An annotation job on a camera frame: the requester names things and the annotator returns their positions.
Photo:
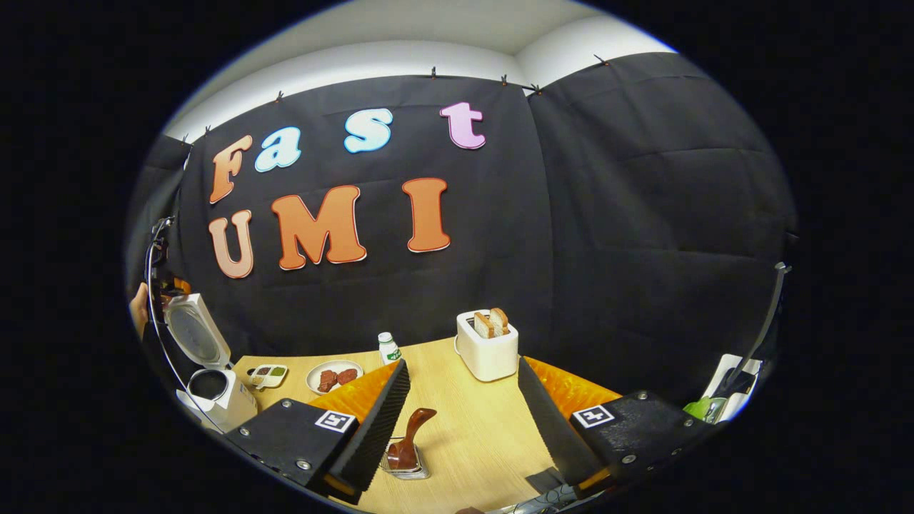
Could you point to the dark wooden spoon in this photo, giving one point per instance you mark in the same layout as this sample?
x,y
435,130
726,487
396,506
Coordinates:
x,y
410,439

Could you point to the green and white object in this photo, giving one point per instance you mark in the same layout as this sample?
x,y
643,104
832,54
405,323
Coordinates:
x,y
725,400

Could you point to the toast bread slice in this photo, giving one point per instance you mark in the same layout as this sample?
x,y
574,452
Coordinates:
x,y
500,320
483,325

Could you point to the white rice cooker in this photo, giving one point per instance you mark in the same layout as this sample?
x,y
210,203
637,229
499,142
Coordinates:
x,y
235,403

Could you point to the white toaster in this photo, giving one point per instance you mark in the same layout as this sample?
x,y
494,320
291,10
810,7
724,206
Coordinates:
x,y
489,357

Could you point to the grey curved pole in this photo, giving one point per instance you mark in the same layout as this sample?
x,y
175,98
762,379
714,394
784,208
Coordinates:
x,y
775,300

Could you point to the white compartment grain dish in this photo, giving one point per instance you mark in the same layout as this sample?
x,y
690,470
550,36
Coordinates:
x,y
268,375

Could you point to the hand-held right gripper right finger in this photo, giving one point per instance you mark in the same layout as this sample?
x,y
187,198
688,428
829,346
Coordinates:
x,y
550,435

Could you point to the black backdrop cloth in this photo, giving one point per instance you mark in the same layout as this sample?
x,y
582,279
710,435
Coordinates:
x,y
607,214

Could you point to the white round plate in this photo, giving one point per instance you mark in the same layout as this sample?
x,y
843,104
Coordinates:
x,y
314,375

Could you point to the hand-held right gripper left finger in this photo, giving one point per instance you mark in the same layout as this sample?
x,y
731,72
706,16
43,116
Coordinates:
x,y
375,428

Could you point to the white drink bottle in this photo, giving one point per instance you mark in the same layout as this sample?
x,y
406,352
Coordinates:
x,y
389,350

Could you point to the brown meat piece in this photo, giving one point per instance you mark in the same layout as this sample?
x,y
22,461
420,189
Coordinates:
x,y
328,381
347,376

